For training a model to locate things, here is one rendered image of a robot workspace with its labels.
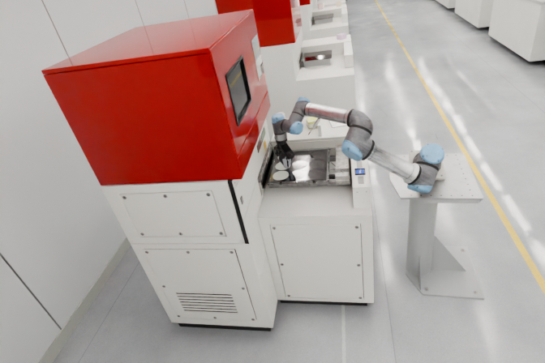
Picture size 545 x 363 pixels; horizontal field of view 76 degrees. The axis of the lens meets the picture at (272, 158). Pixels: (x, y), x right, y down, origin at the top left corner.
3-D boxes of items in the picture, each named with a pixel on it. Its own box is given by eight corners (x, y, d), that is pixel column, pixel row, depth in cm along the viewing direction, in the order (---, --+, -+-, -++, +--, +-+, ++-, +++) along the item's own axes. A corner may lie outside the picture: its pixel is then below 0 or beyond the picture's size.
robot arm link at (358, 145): (444, 170, 179) (356, 122, 168) (435, 197, 177) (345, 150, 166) (428, 171, 191) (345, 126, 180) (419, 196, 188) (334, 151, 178)
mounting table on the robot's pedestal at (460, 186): (461, 170, 221) (463, 152, 215) (480, 217, 185) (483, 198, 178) (387, 171, 233) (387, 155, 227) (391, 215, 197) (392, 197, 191)
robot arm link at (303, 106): (376, 107, 169) (294, 92, 197) (368, 127, 167) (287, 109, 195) (382, 118, 179) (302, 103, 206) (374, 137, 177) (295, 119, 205)
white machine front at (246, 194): (245, 243, 179) (227, 181, 158) (270, 159, 247) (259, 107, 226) (251, 243, 178) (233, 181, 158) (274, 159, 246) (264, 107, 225)
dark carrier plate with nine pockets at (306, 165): (268, 182, 209) (268, 181, 209) (276, 152, 238) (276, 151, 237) (326, 180, 202) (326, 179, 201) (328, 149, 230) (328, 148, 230)
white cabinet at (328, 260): (279, 308, 237) (257, 218, 195) (293, 214, 317) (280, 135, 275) (376, 312, 223) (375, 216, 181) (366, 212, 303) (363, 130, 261)
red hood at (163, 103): (100, 185, 173) (40, 70, 143) (166, 115, 240) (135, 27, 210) (243, 179, 157) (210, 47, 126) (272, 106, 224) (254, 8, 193)
